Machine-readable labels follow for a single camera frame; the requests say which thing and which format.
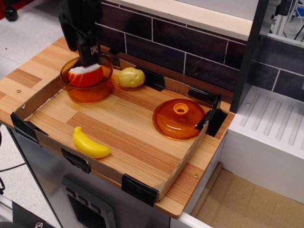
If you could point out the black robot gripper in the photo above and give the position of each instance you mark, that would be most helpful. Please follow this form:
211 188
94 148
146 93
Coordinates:
77 20

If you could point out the salmon sushi toy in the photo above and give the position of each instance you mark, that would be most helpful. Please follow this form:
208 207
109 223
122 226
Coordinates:
85 76

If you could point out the orange transparent plastic pot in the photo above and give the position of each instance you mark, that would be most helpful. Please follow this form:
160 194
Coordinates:
91 94

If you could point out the orange transparent pot lid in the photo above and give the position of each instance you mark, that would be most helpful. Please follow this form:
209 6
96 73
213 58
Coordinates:
179 119

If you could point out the cardboard fence with black tape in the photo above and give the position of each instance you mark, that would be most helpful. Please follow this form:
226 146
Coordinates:
122 122

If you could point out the yellow toy potato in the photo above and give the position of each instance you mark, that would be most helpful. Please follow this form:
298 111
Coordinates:
131 77

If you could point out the yellow toy banana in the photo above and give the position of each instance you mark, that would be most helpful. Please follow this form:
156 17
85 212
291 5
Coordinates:
87 146

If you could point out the grey toy oven front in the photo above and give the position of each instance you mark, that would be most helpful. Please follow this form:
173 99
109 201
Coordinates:
89 210

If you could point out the white toy sink drainboard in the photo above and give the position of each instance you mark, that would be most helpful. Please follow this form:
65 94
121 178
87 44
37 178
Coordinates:
265 143

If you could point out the dark grey right post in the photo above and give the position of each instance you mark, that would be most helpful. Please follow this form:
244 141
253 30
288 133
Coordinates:
251 56

